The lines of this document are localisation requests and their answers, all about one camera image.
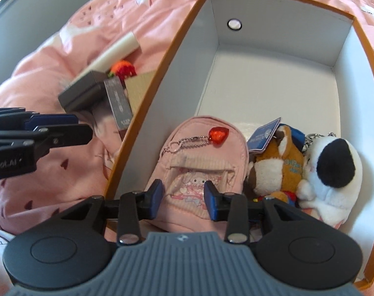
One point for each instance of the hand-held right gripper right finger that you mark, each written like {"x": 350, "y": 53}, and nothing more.
{"x": 210, "y": 197}

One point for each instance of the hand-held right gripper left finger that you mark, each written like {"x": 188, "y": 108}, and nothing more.
{"x": 156, "y": 194}

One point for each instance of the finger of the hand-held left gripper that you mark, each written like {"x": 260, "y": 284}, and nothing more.
{"x": 51, "y": 120}
{"x": 73, "y": 134}

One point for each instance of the pink mini backpack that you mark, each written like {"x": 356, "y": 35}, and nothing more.
{"x": 199, "y": 163}

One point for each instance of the brown white dog plush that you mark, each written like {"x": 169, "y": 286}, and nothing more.
{"x": 267, "y": 166}

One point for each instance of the red strawberry toy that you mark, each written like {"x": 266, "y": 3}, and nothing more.
{"x": 123, "y": 69}

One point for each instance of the white cylindrical tube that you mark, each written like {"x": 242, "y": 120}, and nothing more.
{"x": 119, "y": 51}

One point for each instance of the white black plush toy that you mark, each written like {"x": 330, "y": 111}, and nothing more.
{"x": 328, "y": 197}

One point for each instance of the orange cardboard box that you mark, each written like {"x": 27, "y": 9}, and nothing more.
{"x": 267, "y": 77}

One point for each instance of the dark grey box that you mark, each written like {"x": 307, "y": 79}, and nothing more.
{"x": 82, "y": 94}

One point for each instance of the pink printed blanket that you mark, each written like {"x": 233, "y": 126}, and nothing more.
{"x": 36, "y": 74}

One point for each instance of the silver box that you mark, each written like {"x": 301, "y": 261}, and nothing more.
{"x": 119, "y": 104}

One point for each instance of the brown cardboard piece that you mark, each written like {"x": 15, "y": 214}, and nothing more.
{"x": 140, "y": 91}

